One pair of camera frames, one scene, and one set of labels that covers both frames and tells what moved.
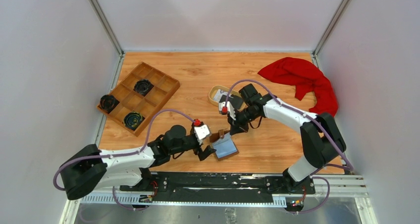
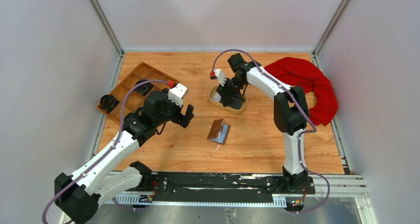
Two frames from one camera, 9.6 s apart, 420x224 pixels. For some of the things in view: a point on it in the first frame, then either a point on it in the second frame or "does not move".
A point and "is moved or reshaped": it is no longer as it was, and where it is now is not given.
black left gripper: [202, 154] -> [183, 119]
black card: [236, 100] does not move
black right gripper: [237, 128] -> [226, 93]
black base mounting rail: [214, 187] does not move
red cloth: [305, 76] does not move
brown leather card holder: [223, 144] is moved or reshaped
